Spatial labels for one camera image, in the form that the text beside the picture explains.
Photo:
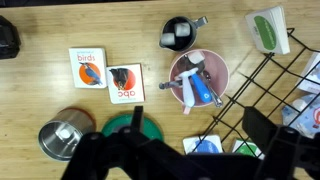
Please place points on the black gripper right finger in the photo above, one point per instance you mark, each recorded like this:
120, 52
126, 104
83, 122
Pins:
263, 133

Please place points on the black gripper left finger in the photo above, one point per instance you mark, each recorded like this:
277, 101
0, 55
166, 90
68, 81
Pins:
138, 118

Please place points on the green plate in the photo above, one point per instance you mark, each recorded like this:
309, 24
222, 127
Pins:
151, 128

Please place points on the small green circle book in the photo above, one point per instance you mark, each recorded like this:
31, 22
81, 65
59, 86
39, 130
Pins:
245, 148

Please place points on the white abc board book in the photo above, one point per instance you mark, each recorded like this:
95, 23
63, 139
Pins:
126, 83

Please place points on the blue white marshmallow bag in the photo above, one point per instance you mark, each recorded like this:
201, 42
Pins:
305, 116

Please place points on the blue circle board book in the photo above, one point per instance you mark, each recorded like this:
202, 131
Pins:
203, 145

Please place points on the metal spoon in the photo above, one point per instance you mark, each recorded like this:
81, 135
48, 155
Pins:
215, 95

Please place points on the white birds board book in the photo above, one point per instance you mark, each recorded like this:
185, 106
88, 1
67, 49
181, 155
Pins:
88, 68

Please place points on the plain white board book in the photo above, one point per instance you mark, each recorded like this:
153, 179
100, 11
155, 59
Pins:
311, 76

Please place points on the white marshmallow cube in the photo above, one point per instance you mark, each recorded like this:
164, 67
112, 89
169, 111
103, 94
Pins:
196, 57
64, 134
168, 39
182, 29

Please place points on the pink cup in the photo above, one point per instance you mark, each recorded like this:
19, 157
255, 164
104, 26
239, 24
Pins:
218, 71

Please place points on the silver metal cup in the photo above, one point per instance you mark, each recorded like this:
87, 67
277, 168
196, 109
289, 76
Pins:
63, 138

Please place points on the small steel pitcher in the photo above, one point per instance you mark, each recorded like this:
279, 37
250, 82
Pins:
181, 40

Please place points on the white vegetables board book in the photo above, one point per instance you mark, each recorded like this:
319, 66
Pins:
268, 30

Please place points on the black clamp mount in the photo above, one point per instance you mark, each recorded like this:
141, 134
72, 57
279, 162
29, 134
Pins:
8, 38

